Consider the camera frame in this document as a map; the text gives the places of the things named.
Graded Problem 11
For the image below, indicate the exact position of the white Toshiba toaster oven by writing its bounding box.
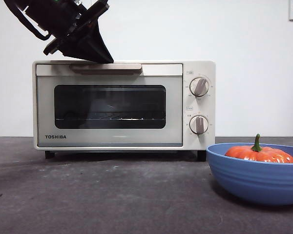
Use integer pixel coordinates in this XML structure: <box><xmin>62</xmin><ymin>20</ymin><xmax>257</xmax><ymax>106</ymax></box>
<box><xmin>31</xmin><ymin>60</ymin><xmax>216</xmax><ymax>162</ymax></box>

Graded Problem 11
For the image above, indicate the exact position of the glass oven door beige handle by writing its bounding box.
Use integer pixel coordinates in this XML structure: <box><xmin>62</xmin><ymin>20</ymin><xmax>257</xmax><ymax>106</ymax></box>
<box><xmin>36</xmin><ymin>63</ymin><xmax>184</xmax><ymax>148</ymax></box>

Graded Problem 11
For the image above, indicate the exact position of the blue ribbed bowl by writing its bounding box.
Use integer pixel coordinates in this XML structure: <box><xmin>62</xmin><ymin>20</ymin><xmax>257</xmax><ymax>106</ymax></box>
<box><xmin>206</xmin><ymin>143</ymin><xmax>293</xmax><ymax>206</ymax></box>

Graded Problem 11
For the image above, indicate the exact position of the orange pumpkin green stem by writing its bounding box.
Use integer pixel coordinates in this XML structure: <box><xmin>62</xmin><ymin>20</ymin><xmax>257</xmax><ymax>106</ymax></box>
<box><xmin>224</xmin><ymin>133</ymin><xmax>293</xmax><ymax>163</ymax></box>

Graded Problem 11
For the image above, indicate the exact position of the chrome wire oven rack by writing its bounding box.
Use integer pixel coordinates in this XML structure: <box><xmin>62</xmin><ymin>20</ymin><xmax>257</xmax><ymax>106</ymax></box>
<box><xmin>55</xmin><ymin>111</ymin><xmax>166</xmax><ymax>122</ymax></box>

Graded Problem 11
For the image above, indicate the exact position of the beige oven control knob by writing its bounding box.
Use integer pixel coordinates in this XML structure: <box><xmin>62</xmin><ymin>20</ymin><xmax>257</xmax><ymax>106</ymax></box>
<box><xmin>189</xmin><ymin>77</ymin><xmax>210</xmax><ymax>98</ymax></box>
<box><xmin>189</xmin><ymin>116</ymin><xmax>209</xmax><ymax>135</ymax></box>

